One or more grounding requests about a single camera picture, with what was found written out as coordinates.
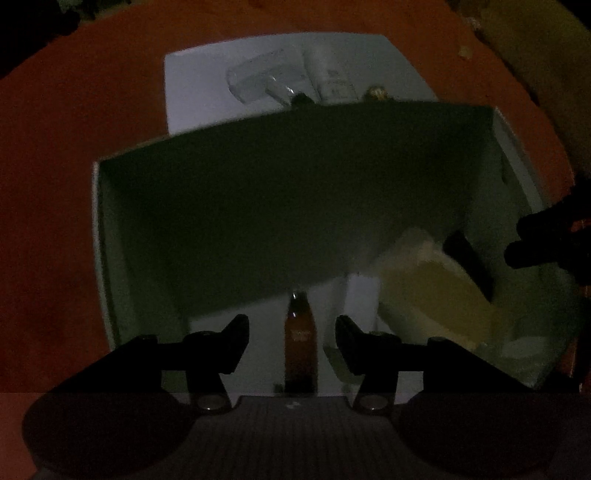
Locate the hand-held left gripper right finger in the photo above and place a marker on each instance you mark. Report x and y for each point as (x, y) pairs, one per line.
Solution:
(349, 340)

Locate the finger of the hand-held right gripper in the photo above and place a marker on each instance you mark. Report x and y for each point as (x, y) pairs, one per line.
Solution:
(542, 224)
(531, 254)

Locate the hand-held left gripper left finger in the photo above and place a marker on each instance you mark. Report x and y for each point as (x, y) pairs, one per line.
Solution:
(234, 340)

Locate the brown glass bottle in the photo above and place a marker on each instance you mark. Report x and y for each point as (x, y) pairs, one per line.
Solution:
(301, 337)

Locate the white storage box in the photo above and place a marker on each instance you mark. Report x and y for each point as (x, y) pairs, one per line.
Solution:
(258, 207)

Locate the orange desktop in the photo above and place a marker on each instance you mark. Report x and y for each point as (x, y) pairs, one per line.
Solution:
(60, 221)

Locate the white card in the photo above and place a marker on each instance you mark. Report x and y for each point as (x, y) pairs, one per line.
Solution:
(362, 295)

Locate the yellow sponge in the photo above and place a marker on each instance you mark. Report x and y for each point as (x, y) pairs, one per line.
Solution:
(438, 295)

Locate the yellow cloth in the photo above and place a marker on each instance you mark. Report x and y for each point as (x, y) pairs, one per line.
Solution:
(549, 78)

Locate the small tan scrap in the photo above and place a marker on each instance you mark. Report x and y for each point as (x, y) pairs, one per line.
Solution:
(465, 51)

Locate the small dark yellow trinket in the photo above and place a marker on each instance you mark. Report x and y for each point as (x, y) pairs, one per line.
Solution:
(377, 93)

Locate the white box lid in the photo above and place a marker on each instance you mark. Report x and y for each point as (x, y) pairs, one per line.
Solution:
(198, 92)

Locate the white tube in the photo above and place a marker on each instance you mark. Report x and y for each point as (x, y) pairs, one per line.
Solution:
(330, 71)

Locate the clear plastic package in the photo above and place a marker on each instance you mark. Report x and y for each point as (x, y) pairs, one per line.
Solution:
(258, 76)

